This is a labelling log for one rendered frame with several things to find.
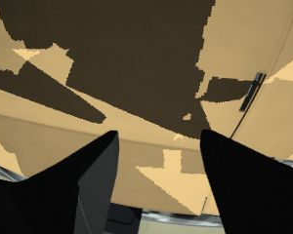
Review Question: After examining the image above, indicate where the black rectangular block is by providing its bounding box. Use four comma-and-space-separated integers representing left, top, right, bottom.
104, 203, 143, 234

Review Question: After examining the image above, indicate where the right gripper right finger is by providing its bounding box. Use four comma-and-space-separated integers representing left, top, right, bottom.
200, 130, 293, 234

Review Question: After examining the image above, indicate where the cardboard blank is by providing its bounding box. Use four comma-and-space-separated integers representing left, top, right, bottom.
0, 0, 293, 215

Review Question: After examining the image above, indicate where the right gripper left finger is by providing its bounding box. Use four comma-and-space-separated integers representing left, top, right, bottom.
0, 131, 119, 234

